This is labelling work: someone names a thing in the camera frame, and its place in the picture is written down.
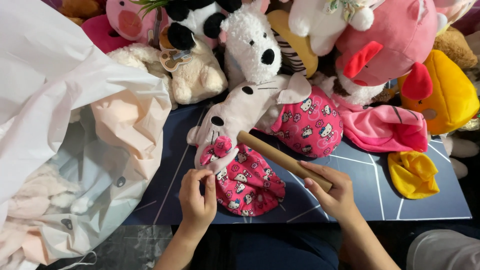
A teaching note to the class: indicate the person's left hand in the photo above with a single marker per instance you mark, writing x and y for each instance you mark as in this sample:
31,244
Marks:
195,204

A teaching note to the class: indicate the person's right hand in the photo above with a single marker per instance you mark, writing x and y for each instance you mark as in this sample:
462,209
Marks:
337,198

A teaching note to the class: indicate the brown cardboard tube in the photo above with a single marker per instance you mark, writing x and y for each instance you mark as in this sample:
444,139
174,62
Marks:
277,157

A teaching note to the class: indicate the white cat plush pink dress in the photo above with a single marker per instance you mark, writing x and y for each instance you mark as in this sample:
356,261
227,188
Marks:
240,107

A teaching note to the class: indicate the navy mat with white lines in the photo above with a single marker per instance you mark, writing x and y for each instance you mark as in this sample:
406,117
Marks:
367,191

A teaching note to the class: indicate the pink cat-print plush fabric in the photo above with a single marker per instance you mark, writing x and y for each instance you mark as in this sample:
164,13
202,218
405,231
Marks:
249,187

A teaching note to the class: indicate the yellow fabric piece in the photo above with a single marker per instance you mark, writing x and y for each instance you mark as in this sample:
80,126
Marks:
412,174

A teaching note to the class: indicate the person's dark blue trousers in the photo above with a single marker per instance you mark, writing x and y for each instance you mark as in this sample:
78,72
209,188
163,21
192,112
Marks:
270,249

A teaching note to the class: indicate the pink striped plush cloth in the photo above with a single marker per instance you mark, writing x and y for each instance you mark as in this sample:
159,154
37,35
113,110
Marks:
382,125

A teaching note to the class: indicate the white and brown fluffy plush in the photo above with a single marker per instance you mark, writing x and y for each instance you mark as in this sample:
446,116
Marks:
360,92

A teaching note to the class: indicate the grey cloth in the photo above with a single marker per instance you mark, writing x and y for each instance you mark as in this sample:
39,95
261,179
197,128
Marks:
444,251

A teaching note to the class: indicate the cream bear plush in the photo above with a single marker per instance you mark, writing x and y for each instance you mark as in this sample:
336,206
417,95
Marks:
197,80

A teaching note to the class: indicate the white plush feet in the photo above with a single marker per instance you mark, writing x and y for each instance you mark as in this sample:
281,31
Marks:
463,150

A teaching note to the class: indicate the guitar-shaped paper tag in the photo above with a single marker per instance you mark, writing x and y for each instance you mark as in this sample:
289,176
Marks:
173,59

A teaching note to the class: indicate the yellow chick plush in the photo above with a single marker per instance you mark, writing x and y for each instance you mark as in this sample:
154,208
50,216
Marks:
452,93

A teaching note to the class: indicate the yellow striped plush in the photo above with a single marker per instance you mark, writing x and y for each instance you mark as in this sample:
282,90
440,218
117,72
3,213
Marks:
296,47

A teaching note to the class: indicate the large white plastic bag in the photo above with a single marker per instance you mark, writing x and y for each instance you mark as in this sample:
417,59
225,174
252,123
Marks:
63,112

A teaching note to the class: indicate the white fluffy dog plush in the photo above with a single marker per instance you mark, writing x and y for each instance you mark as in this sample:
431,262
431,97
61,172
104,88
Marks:
249,41

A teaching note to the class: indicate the large pink plush red ears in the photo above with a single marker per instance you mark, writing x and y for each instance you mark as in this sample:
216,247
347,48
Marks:
397,37

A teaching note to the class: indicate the white plush with bow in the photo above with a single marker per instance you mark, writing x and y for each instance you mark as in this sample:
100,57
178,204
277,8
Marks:
322,22

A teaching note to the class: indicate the black and white panda plush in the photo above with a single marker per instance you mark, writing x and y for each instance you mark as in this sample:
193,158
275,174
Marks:
195,17

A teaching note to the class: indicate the tan bear plush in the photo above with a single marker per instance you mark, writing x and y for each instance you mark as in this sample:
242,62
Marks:
453,47

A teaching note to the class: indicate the magenta plush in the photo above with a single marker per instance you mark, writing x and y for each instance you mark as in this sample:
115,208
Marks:
98,34

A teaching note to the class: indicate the pink pig plush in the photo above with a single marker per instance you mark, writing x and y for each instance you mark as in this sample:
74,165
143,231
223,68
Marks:
127,20

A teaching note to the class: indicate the green plant leaves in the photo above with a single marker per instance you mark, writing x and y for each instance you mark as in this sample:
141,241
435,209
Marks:
152,4

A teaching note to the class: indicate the pale pink and white plush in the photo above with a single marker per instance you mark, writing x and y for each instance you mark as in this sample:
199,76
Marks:
455,11

